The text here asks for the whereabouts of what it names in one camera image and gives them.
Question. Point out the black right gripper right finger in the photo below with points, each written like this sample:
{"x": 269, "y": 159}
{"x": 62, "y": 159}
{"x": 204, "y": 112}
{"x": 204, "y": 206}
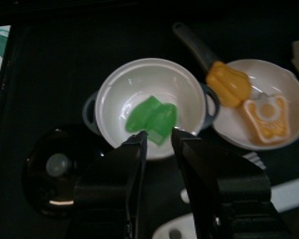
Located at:
{"x": 222, "y": 186}

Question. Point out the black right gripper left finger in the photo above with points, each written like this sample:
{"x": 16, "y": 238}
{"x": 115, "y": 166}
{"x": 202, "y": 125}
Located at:
{"x": 115, "y": 186}

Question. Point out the green toy corn husk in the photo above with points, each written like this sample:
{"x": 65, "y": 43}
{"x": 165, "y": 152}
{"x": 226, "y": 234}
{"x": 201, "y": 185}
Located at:
{"x": 154, "y": 116}

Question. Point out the yellow toy corn cob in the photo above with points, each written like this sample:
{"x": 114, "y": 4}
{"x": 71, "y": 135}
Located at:
{"x": 229, "y": 84}

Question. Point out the white plastic toy utensil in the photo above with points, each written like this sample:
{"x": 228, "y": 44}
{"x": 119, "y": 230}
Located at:
{"x": 281, "y": 194}

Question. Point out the toy egg toast slice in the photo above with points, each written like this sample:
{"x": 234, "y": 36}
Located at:
{"x": 268, "y": 119}

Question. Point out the white toy frying pan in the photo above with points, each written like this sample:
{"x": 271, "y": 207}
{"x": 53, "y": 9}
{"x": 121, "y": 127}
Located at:
{"x": 277, "y": 93}

